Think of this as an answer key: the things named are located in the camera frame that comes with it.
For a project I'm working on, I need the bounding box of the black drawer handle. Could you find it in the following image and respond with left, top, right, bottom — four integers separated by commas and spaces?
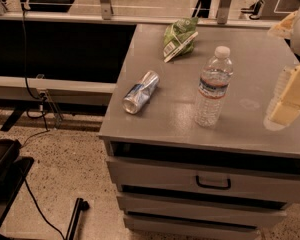
195, 175, 232, 190

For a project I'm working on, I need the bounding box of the clear plastic water bottle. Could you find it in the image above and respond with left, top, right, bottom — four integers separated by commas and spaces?
194, 46, 233, 127

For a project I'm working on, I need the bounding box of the black power cable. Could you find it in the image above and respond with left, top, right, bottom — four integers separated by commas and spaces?
20, 3, 51, 132

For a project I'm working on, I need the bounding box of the black chair base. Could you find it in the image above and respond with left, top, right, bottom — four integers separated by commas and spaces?
0, 139, 34, 240

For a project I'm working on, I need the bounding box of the metal railing post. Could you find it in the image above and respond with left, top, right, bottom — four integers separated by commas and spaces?
216, 0, 232, 25
100, 0, 112, 20

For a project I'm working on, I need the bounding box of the green jalapeno chip bag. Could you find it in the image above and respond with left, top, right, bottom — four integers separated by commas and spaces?
163, 17, 198, 63

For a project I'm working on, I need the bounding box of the silver blue soda can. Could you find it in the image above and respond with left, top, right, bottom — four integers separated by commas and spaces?
122, 70, 160, 114

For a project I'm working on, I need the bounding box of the black floor cable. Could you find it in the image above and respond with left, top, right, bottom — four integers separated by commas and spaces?
23, 178, 67, 240

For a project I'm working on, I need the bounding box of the black metal bar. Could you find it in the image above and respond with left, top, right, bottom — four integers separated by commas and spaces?
65, 198, 90, 240

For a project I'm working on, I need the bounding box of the grey drawer cabinet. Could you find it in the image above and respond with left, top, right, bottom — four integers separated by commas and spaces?
100, 24, 300, 240

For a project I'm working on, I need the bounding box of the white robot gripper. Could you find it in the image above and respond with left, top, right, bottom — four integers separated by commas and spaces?
263, 7, 300, 131

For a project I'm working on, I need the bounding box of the metal railing post right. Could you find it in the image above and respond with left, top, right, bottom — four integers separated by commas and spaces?
216, 0, 232, 25

